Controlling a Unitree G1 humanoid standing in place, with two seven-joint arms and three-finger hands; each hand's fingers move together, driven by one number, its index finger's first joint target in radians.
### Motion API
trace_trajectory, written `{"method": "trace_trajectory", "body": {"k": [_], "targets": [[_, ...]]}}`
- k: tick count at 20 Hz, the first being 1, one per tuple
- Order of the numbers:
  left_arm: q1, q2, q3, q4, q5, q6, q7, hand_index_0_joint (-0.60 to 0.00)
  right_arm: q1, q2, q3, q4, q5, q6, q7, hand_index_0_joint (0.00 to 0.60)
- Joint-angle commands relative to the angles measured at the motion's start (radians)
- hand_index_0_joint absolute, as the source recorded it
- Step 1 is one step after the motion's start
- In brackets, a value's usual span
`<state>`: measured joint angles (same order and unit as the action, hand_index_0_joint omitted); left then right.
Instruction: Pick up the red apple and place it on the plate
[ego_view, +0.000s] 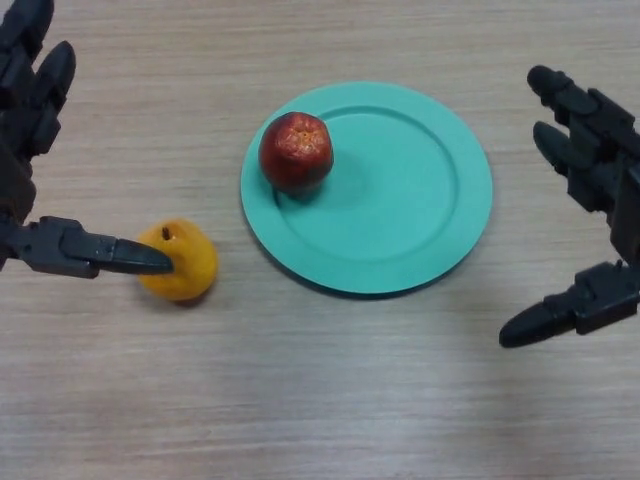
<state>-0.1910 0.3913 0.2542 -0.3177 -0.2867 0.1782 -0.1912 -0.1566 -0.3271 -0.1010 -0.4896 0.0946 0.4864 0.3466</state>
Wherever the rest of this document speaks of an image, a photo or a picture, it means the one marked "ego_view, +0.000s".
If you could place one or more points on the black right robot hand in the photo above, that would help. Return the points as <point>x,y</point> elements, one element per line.
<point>595,175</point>

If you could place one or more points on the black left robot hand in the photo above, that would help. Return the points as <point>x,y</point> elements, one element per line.
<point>20,150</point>

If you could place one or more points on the yellow pear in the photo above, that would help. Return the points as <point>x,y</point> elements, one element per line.
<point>187,272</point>

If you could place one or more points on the red apple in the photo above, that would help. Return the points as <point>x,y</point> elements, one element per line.
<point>296,152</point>

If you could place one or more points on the green round plate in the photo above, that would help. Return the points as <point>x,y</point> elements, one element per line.
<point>380,200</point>

